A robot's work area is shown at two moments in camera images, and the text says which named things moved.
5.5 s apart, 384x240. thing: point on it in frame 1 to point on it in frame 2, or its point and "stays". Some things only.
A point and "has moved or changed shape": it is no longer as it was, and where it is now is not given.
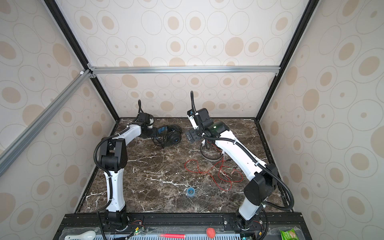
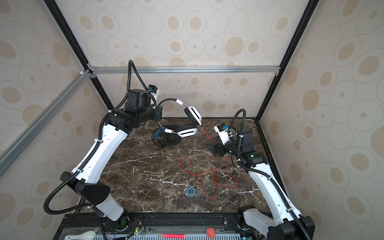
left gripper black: (155, 132) to (159, 109)
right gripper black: (194, 137) to (216, 147)
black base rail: (149, 225) stays
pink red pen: (172, 236) stays
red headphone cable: (223, 175) has moved or changed shape
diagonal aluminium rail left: (18, 145) stays
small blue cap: (191, 192) stays
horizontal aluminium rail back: (100, 70) stays
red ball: (210, 232) stays
